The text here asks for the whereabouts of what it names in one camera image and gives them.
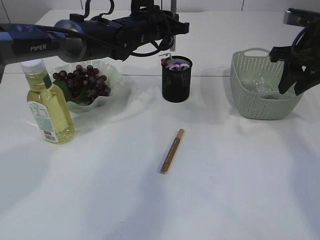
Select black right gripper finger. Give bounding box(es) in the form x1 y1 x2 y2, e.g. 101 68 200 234
294 68 320 96
278 61 307 95

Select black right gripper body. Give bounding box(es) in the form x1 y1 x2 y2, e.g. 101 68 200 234
269 21 320 71

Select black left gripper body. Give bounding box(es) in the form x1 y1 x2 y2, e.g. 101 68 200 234
112 9 190 61

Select clear plastic sheet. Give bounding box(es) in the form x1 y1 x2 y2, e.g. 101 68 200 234
241 73 275 95

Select clear plastic ruler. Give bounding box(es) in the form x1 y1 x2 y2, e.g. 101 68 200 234
158 52 173 65

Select red marker pen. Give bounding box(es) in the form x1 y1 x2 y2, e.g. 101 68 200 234
161 58 168 67

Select pink purple scissors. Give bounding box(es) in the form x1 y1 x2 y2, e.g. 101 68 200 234
165 63 190 72

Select purple grape bunch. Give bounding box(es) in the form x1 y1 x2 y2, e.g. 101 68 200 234
52 64 112 106

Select yellow tea bottle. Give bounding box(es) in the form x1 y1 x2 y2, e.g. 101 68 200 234
20 59 75 144

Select blue scissors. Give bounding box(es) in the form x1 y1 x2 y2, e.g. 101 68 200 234
175 63 189 71

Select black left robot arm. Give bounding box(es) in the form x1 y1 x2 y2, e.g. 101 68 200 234
0 7 190 66

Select green woven plastic basket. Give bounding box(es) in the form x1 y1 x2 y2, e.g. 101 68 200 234
230 48 303 120

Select green wavy plastic plate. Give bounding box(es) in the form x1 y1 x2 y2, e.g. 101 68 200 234
49 60 122 113

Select black mesh pen holder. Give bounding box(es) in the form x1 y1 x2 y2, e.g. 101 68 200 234
161 55 193 103

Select gold glitter pen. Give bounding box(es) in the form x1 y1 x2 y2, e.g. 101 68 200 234
159 128 185 175

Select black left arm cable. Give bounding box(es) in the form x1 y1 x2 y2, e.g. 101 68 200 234
42 0 176 58

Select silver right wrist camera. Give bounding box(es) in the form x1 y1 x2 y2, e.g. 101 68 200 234
283 8 320 27

